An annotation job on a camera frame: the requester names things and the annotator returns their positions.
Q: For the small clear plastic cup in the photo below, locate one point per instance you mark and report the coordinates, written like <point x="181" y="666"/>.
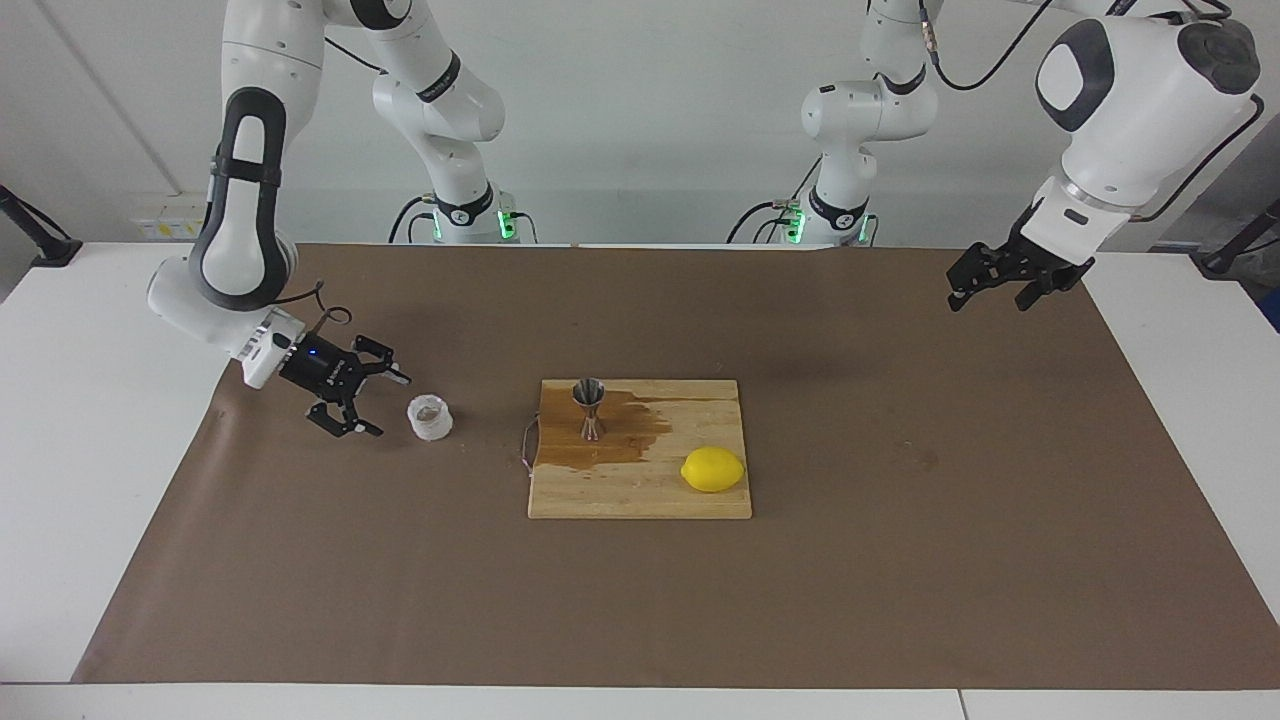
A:
<point x="430" y="425"/>

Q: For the steel double jigger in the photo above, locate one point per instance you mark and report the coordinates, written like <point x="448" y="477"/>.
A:
<point x="590" y="395"/>

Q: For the wooden cutting board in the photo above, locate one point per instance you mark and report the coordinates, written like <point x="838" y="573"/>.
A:
<point x="640" y="495"/>

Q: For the blue object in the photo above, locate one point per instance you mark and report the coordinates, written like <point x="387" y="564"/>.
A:
<point x="1273" y="308"/>

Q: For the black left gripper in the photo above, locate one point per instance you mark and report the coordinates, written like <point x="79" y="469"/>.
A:
<point x="1040" y="268"/>

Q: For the white wall socket strip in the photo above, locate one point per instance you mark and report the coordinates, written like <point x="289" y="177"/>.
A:
<point x="165" y="228"/>

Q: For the brown table mat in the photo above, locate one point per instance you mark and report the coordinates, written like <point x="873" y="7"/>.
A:
<point x="900" y="560"/>

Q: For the yellow lemon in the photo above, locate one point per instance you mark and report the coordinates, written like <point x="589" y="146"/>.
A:
<point x="712" y="470"/>

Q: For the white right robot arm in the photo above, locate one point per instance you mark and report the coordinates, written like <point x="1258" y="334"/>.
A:
<point x="240" y="230"/>

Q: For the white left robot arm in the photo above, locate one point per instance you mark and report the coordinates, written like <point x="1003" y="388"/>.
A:
<point x="1130" y="100"/>

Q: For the black clamp mount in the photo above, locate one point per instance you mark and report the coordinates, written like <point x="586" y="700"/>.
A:
<point x="35" y="235"/>
<point x="1245" y="245"/>

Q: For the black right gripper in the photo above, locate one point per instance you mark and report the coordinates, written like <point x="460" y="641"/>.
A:
<point x="325" y="372"/>

